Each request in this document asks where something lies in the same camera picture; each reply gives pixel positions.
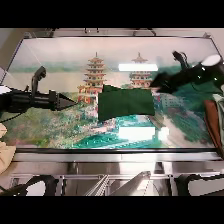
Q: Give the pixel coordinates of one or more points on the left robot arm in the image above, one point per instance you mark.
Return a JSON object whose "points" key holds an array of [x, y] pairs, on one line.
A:
{"points": [[16, 100]]}

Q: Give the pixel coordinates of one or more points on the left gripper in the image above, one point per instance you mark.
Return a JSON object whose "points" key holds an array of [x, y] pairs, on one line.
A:
{"points": [[46, 100]]}

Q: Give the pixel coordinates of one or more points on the cream garment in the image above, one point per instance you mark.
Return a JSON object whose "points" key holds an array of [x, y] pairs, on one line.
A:
{"points": [[5, 155]]}

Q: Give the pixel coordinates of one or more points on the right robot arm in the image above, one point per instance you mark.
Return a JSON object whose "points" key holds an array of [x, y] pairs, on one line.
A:
{"points": [[203, 73]]}

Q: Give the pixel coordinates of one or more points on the brown garment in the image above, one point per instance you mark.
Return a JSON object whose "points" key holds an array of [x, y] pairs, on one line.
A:
{"points": [[211, 123]]}

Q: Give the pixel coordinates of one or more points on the dark green T-shirt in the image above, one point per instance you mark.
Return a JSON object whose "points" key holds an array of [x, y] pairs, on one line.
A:
{"points": [[126, 102]]}

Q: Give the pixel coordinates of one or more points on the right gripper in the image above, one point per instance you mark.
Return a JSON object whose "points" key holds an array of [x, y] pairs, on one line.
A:
{"points": [[165, 82]]}

